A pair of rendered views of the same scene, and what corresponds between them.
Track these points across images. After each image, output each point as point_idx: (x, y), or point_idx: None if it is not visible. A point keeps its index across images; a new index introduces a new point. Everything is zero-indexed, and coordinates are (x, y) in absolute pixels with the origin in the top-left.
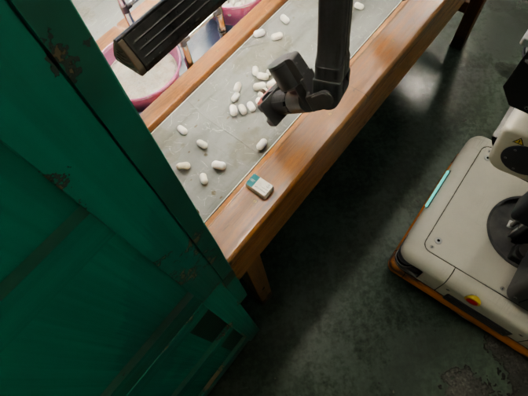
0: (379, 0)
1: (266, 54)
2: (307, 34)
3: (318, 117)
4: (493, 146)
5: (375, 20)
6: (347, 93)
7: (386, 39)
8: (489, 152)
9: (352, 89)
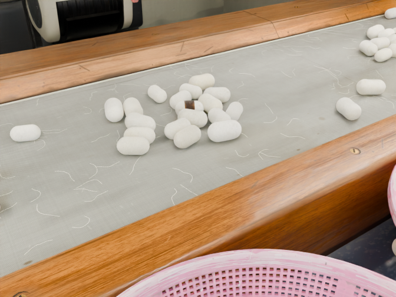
0: (98, 102)
1: (392, 79)
2: (296, 88)
3: (313, 7)
4: (131, 2)
5: (144, 79)
6: (265, 13)
7: (164, 36)
8: (131, 15)
9: (256, 14)
